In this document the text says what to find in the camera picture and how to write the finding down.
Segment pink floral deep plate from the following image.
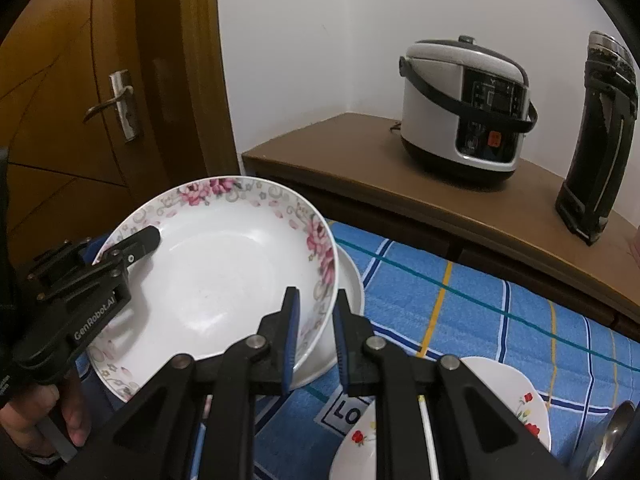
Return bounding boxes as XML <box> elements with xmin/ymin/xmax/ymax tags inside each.
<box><xmin>87</xmin><ymin>176</ymin><xmax>340</xmax><ymax>401</ymax></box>

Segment stainless steel bowl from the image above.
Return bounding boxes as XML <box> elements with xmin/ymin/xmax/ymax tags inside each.
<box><xmin>568</xmin><ymin>401</ymin><xmax>639</xmax><ymax>479</ymax></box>

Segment red flower white plate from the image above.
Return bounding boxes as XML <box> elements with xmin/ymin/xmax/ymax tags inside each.
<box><xmin>329</xmin><ymin>356</ymin><xmax>552</xmax><ymax>479</ymax></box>

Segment person's left hand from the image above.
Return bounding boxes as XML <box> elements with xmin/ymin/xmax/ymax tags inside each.
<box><xmin>1</xmin><ymin>368</ymin><xmax>91</xmax><ymax>457</ymax></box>

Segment blue plaid tablecloth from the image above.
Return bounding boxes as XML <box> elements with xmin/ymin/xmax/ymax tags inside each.
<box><xmin>78</xmin><ymin>223</ymin><xmax>639</xmax><ymax>460</ymax></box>

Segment brown wooden door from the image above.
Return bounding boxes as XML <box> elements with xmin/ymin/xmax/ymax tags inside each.
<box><xmin>1</xmin><ymin>0</ymin><xmax>239</xmax><ymax>264</ymax></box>

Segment brown wooden sideboard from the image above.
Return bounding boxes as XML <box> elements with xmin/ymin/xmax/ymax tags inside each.
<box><xmin>242</xmin><ymin>113</ymin><xmax>639</xmax><ymax>339</ymax></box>

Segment black tall thermos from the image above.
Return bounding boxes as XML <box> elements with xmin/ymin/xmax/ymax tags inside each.
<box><xmin>555</xmin><ymin>30</ymin><xmax>639</xmax><ymax>245</ymax></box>

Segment silver black rice cooker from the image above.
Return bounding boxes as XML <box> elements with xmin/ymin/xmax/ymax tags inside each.
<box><xmin>398</xmin><ymin>36</ymin><xmax>538</xmax><ymax>190</ymax></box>

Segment silver door handle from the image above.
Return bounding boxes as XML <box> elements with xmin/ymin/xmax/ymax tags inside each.
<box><xmin>82</xmin><ymin>70</ymin><xmax>140</xmax><ymax>142</ymax></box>

